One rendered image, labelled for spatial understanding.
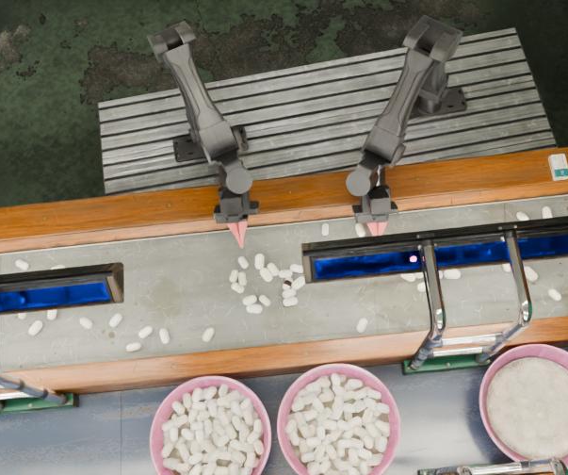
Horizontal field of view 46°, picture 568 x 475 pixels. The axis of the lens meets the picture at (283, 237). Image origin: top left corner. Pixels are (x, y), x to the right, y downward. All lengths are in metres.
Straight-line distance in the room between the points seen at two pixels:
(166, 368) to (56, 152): 1.41
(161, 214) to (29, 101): 1.37
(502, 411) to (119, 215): 1.01
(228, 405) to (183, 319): 0.23
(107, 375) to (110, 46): 1.70
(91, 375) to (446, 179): 0.96
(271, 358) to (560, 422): 0.64
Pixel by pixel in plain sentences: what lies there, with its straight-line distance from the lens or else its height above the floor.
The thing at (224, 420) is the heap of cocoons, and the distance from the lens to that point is 1.56.
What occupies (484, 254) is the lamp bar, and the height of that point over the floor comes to 1.07.
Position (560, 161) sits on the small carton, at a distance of 1.76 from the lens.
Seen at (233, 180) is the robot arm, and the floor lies 1.01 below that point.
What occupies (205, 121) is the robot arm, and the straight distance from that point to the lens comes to 1.48.
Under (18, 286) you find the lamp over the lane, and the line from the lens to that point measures 1.35.
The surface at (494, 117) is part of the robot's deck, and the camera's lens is 1.92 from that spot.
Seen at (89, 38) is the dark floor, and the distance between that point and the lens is 3.04.
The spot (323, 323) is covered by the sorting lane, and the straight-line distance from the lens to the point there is 1.58.
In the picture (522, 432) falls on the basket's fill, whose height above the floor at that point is 0.73.
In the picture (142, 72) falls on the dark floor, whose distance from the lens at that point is 2.87.
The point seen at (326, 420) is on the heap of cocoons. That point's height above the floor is 0.74.
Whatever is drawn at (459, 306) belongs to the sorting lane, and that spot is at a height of 0.74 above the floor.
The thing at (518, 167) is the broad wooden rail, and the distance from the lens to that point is 1.75.
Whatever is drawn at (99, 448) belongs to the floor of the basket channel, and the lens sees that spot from 1.69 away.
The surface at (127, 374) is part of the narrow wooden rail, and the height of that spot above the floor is 0.76.
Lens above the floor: 2.28
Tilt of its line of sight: 69 degrees down
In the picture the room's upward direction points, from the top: 10 degrees counter-clockwise
